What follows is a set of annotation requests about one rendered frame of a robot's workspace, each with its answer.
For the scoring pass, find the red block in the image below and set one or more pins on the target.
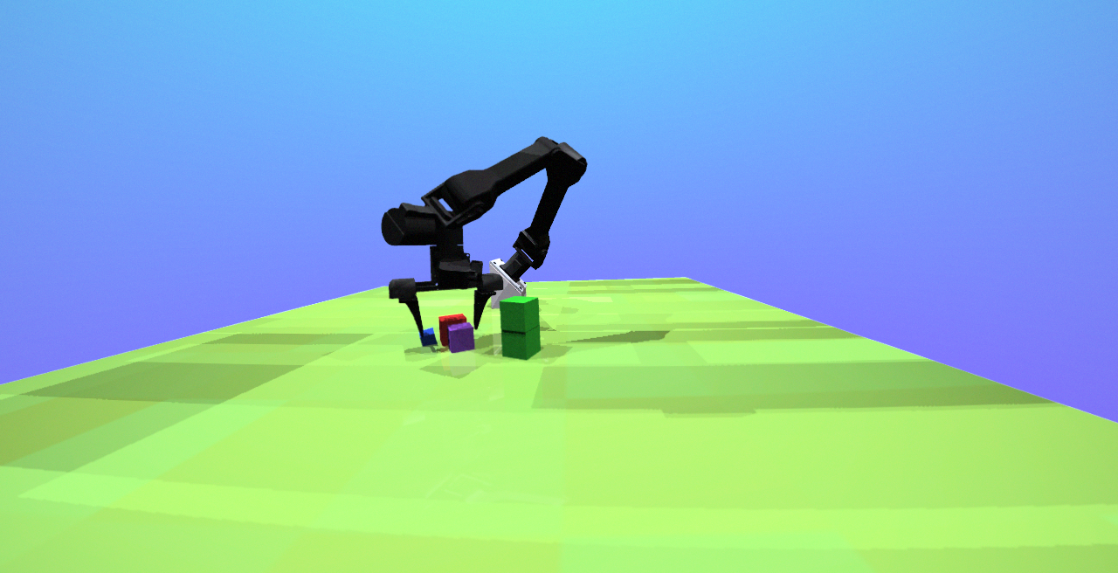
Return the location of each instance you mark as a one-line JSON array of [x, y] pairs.
[[445, 321]]

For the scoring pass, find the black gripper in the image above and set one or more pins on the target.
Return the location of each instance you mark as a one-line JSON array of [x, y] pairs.
[[405, 290]]

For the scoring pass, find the purple block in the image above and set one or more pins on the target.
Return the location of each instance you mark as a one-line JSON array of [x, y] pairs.
[[460, 337]]

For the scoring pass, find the small blue block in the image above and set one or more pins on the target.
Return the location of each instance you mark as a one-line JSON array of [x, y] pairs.
[[429, 337]]

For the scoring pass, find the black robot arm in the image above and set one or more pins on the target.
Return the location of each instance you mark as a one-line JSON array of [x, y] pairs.
[[471, 194]]

